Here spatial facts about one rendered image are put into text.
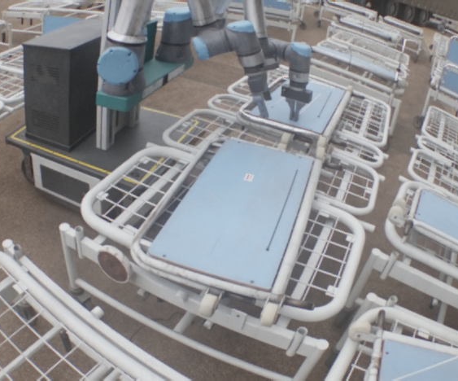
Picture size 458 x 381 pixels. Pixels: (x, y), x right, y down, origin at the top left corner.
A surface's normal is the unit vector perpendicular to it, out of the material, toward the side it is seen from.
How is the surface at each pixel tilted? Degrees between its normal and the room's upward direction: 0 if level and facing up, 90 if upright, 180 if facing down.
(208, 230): 3
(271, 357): 0
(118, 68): 95
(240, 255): 3
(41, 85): 90
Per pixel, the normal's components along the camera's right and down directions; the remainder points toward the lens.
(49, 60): -0.32, 0.49
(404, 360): 0.17, -0.86
